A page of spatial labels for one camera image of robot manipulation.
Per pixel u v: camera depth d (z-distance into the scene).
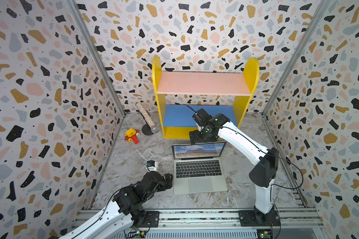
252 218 0.73
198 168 0.91
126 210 0.50
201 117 0.64
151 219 0.73
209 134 0.67
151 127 0.92
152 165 0.68
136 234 0.71
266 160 0.49
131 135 1.03
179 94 1.13
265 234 0.72
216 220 0.76
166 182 0.69
